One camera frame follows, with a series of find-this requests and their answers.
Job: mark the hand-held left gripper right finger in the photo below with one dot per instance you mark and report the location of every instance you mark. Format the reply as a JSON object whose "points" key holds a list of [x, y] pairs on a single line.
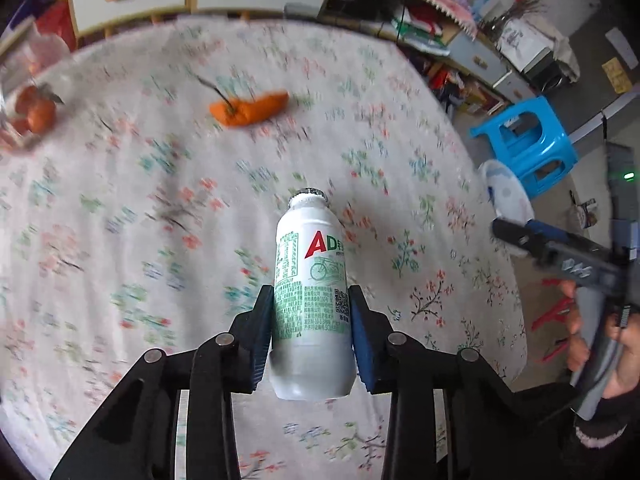
{"points": [[362, 355]]}

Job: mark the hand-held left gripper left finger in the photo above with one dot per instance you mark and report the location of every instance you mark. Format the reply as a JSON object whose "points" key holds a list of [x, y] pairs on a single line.
{"points": [[262, 352]]}

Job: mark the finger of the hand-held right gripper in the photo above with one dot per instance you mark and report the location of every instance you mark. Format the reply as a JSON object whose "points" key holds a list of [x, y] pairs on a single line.
{"points": [[520, 241], [547, 230]]}

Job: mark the white plastic bin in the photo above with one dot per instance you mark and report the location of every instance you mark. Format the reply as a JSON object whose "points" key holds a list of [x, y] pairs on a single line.
{"points": [[505, 190]]}

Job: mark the white green-print milk bottle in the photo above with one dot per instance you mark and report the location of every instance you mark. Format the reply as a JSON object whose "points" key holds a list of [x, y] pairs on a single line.
{"points": [[310, 315]]}

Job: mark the person's right forearm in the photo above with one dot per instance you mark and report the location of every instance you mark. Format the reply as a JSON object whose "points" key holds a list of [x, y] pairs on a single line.
{"points": [[610, 440]]}

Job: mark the person's right hand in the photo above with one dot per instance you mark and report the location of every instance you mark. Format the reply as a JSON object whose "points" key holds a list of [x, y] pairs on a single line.
{"points": [[627, 360]]}

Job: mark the small printed packet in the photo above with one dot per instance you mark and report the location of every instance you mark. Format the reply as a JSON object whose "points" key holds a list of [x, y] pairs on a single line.
{"points": [[586, 211]]}

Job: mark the red plastic stool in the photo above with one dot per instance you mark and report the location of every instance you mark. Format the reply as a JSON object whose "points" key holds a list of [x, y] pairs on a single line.
{"points": [[552, 317]]}

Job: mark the blue plastic stool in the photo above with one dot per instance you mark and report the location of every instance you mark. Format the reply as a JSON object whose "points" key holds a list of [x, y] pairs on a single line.
{"points": [[550, 130]]}

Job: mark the yellow paper note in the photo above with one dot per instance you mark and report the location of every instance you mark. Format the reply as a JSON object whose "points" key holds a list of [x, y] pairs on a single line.
{"points": [[616, 75]]}

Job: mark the white paper note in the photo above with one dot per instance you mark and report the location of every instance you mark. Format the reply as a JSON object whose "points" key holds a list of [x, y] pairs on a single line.
{"points": [[622, 47]]}

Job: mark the white microwave with cloth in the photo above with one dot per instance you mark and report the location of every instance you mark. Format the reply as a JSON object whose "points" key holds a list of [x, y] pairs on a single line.
{"points": [[540, 55]]}

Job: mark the low wooden cabinet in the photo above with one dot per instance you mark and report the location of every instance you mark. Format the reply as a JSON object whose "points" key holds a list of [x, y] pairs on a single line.
{"points": [[475, 55]]}

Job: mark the dried branches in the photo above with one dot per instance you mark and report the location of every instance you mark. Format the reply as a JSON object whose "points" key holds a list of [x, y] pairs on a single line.
{"points": [[515, 12]]}

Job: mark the colourful folded clothes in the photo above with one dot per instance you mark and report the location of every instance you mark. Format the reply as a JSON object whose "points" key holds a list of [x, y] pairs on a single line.
{"points": [[422, 30]]}

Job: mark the tangerine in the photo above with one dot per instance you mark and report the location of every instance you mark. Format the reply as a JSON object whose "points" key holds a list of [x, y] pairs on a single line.
{"points": [[17, 126], [27, 99], [41, 116]]}

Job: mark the clear plastic fruit bag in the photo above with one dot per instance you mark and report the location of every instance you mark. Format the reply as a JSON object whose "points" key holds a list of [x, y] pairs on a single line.
{"points": [[12, 85]]}

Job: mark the red bag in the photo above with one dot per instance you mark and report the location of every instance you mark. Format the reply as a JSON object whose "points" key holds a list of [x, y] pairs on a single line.
{"points": [[57, 27]]}

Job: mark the purple cloth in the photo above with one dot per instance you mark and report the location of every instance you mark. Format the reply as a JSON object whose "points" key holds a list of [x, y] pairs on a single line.
{"points": [[35, 7]]}

